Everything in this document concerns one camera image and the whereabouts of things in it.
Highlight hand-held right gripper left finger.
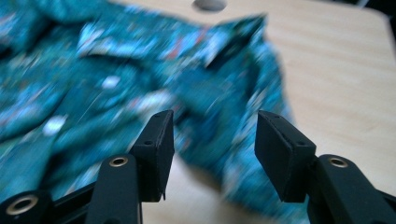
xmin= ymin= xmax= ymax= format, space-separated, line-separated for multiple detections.
xmin=128 ymin=109 xmax=176 ymax=203

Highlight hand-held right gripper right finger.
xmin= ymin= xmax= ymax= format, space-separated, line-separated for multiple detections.
xmin=253 ymin=109 xmax=318 ymax=203

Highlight teal floral shirt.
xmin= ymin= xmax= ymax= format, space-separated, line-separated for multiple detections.
xmin=0 ymin=0 xmax=310 ymax=224

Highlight grey round table grommet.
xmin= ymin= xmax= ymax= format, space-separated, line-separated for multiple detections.
xmin=191 ymin=0 xmax=228 ymax=13

